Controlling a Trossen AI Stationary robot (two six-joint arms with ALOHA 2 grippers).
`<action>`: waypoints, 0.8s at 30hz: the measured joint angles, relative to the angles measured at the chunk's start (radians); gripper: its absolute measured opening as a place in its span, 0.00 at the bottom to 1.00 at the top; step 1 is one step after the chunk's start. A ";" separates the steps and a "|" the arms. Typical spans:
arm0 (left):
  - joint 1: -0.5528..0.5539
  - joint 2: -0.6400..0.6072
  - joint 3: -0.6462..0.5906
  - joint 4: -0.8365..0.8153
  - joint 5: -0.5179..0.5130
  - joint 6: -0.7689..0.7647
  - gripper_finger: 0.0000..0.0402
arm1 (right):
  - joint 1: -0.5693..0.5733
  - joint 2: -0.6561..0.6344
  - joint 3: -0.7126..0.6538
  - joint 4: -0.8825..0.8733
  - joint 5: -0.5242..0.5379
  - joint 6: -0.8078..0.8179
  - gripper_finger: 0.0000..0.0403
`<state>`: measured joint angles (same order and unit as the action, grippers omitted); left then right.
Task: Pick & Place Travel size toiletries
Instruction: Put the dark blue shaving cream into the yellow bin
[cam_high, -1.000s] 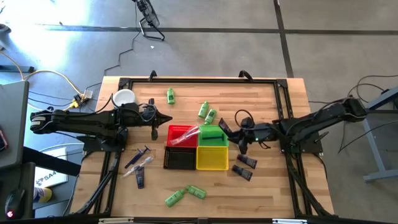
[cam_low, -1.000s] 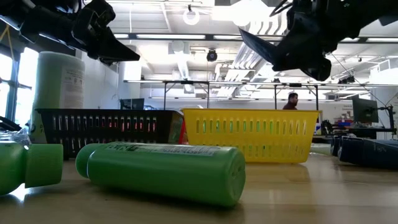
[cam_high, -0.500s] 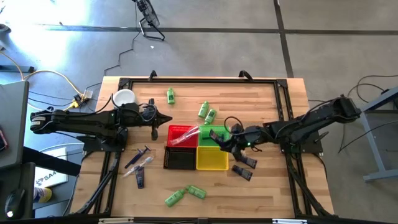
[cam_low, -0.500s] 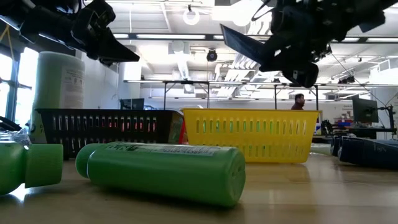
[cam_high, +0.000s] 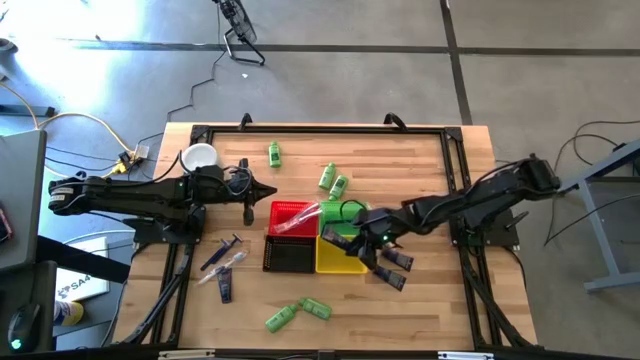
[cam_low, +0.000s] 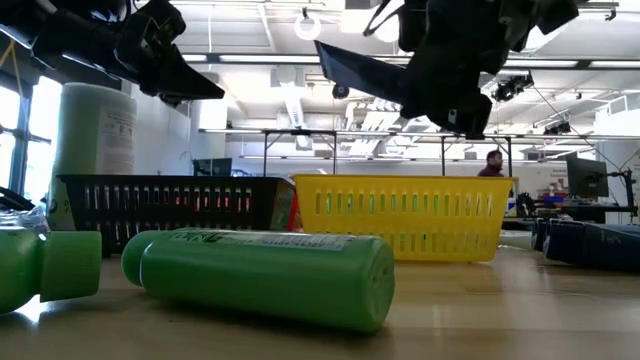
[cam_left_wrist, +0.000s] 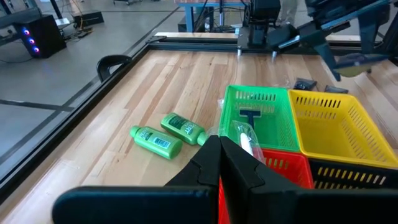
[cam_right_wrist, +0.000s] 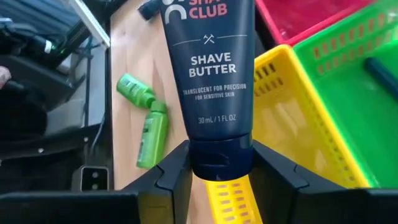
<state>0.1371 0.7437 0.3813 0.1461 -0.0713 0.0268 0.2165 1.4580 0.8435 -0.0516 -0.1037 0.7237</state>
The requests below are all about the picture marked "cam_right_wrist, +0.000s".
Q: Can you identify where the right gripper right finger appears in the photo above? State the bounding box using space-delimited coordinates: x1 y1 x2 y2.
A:
250 140 398 224

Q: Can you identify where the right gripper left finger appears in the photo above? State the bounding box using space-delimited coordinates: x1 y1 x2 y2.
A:
0 139 194 224

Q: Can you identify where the green travel bottle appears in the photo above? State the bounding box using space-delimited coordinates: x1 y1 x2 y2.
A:
116 73 156 110
136 101 169 169

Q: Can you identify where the yellow plastic basket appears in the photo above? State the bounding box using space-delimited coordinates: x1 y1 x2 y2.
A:
203 44 373 224

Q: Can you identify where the green plastic basket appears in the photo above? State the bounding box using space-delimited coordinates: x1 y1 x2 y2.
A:
292 0 398 189

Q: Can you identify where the person's hand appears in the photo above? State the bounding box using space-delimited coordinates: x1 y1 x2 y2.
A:
0 66 12 90

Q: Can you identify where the red plastic basket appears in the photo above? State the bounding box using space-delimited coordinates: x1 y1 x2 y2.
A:
254 0 379 47

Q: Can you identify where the small grey camera box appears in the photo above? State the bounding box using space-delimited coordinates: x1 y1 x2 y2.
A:
71 165 110 192

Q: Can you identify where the silver aluminium bracket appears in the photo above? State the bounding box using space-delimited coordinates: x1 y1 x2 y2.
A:
67 0 111 49

